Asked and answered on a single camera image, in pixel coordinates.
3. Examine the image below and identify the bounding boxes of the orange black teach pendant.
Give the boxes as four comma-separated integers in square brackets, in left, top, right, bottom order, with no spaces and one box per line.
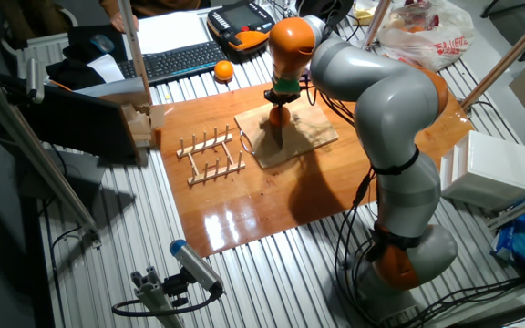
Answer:
[206,0,276,52]

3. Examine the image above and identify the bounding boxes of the silver camera blue cap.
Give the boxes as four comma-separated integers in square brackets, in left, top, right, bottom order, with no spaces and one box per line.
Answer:
[169,239,225,297]

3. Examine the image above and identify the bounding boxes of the bare person hand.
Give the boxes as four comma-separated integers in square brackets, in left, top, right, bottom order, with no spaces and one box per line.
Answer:
[109,11,125,34]

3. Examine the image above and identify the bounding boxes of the aluminium frame post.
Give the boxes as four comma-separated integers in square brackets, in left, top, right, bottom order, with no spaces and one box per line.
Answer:
[117,0,152,107]
[487,186,525,231]
[460,2,525,111]
[362,0,392,46]

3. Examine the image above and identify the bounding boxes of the black camera clamp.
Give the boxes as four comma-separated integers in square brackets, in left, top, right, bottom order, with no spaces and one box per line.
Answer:
[161,268,191,308]

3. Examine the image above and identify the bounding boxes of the round orange fruit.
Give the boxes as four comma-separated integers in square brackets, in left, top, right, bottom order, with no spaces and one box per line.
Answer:
[213,59,235,83]
[268,105,293,128]

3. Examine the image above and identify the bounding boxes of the white plastic bag red print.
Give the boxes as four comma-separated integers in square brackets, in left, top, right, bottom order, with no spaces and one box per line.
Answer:
[376,0,476,74]

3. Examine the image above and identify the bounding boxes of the small white paper sheet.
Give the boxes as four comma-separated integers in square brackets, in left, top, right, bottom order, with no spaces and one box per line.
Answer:
[87,53,129,84]

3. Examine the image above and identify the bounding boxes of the white ribbed panel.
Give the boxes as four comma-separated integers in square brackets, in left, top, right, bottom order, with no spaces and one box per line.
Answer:
[0,31,70,79]

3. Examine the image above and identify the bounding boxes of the steel kitchen knife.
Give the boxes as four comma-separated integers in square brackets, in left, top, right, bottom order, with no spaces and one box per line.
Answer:
[276,108,287,150]

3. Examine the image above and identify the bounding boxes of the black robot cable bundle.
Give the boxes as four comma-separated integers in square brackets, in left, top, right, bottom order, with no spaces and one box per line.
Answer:
[333,166,525,328]

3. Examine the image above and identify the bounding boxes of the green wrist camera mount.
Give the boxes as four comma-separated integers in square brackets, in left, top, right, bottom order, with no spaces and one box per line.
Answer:
[272,77,302,95]

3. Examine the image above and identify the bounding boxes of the black monitor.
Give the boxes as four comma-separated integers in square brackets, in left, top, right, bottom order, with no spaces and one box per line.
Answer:
[18,81,140,165]

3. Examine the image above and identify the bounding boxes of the wooden peg dish rack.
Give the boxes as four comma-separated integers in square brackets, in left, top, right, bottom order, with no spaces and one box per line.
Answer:
[175,123,248,187]

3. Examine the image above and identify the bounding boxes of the white drawer box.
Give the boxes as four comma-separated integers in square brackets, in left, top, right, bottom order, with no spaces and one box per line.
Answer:
[437,130,525,211]

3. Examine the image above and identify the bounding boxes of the brown cardboard box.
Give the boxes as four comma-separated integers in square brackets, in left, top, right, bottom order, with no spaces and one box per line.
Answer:
[73,75,166,149]

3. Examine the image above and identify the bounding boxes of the long aluminium frame beam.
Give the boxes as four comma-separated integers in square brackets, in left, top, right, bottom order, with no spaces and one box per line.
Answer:
[0,63,103,250]

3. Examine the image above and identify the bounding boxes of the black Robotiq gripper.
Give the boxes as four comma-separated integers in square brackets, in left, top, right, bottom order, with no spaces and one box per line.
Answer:
[263,88,302,113]

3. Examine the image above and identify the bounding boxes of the short aluminium profile stub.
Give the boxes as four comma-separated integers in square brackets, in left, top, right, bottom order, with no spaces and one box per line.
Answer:
[129,266,186,328]

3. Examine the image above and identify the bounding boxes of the dark computer mouse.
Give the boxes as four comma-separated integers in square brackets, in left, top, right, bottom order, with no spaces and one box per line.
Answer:
[89,33,116,55]

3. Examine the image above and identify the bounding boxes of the black camera cable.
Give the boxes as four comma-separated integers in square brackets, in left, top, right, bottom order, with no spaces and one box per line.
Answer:
[110,291,223,318]

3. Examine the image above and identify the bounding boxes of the yellow packet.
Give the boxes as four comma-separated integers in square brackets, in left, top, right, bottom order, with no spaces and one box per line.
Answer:
[353,0,378,26]

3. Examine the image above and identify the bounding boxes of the black round device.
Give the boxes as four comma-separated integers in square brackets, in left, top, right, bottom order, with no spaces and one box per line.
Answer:
[294,0,355,28]

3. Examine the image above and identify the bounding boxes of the wooden cutting board metal handle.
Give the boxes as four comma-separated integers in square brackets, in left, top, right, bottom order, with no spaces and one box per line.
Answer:
[233,93,340,170]

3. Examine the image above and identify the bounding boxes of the black computer keyboard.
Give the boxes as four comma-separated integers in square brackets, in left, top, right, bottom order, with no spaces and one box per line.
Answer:
[116,40,227,87]

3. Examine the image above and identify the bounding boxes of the black cloth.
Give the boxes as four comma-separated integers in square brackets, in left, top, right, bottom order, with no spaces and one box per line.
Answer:
[46,25,125,90]

